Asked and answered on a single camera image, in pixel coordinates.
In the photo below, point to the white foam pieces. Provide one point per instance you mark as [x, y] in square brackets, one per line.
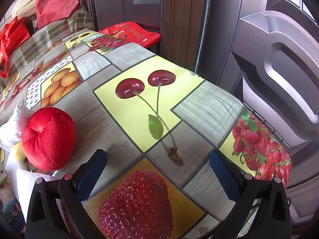
[22, 7]

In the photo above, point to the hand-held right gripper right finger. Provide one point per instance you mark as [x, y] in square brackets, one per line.
[224, 176]

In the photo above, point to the pink-red fabric bag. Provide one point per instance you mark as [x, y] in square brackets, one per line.
[54, 5]

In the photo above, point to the red printed bag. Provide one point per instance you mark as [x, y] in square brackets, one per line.
[134, 33]

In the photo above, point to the red handbag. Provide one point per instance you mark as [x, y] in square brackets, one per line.
[15, 33]

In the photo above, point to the red plush apple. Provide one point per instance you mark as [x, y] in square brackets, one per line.
[47, 139]

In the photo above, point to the white socks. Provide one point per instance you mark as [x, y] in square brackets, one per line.
[18, 119]

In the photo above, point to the brown panelled door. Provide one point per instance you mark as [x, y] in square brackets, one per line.
[119, 5]
[274, 54]

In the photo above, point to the plaid cloth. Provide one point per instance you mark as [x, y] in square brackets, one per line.
[49, 34]

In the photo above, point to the white tray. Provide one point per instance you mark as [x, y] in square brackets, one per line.
[25, 186]

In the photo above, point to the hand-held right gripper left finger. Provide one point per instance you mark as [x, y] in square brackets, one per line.
[92, 173]

